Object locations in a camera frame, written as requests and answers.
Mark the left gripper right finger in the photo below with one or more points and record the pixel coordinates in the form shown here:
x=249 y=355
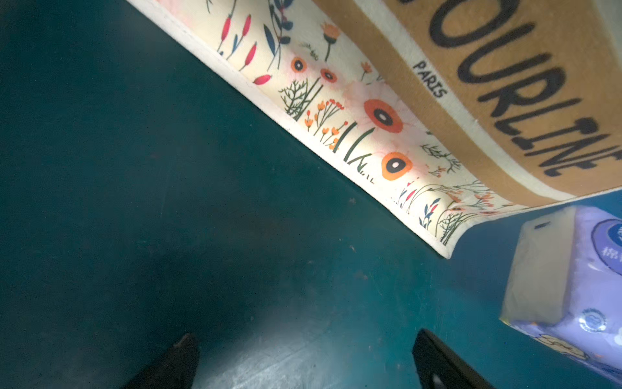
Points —
x=438 y=366

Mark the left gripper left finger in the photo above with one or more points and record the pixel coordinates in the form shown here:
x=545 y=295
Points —
x=175 y=368

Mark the purple tissue pack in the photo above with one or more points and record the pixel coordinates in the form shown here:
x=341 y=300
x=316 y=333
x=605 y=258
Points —
x=564 y=288

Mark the cream canvas tote bag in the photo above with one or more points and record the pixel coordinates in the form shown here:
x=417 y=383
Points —
x=448 y=113

